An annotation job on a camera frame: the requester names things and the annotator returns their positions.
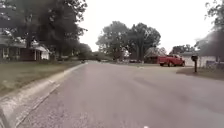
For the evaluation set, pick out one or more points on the brick house with white gable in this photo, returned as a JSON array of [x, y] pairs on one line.
[[23, 53]]

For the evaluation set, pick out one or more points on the grey asphalt road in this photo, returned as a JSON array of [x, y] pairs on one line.
[[133, 96]]

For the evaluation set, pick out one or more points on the dark mailbox on post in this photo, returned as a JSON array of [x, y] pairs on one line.
[[194, 58]]

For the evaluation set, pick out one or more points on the large dark tree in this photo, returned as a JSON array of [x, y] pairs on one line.
[[56, 23]]

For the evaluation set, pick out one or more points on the red pickup truck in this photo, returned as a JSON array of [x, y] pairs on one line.
[[170, 60]]

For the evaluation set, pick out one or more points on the pale concrete kerb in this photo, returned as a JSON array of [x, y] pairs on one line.
[[23, 96]]

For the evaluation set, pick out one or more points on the vehicle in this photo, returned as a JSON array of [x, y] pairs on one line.
[[133, 61]]

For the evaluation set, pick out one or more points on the grass lawn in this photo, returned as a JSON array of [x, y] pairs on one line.
[[206, 72], [26, 73], [133, 64]]

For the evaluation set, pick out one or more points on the white house with grey roof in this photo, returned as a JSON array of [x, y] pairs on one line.
[[208, 50]]

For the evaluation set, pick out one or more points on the small brown building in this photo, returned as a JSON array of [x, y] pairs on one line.
[[151, 58]]

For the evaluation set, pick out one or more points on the group of tall trees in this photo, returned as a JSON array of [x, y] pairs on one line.
[[133, 40]]

